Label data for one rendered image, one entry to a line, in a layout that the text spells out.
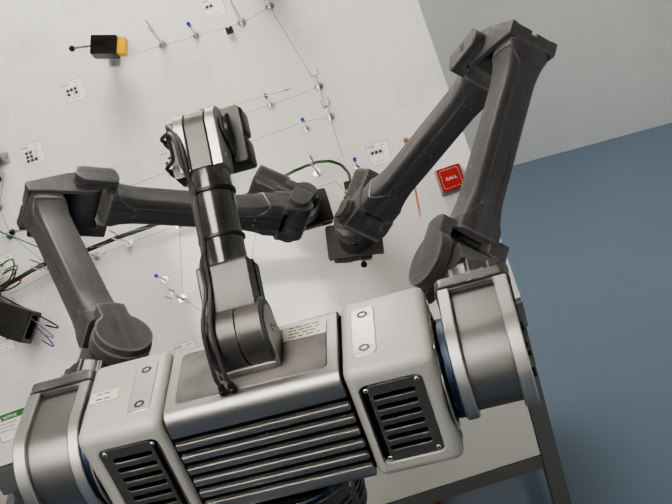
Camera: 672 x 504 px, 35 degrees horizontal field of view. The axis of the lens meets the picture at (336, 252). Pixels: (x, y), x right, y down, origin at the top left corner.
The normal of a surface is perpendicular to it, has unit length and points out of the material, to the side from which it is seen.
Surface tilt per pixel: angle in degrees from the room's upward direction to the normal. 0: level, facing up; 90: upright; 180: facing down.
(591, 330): 0
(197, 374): 0
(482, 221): 57
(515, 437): 90
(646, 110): 90
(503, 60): 48
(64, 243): 33
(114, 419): 0
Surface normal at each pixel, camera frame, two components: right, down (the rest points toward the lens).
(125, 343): 0.33, -0.81
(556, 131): 0.02, 0.52
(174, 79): -0.08, -0.12
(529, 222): -0.29, -0.81
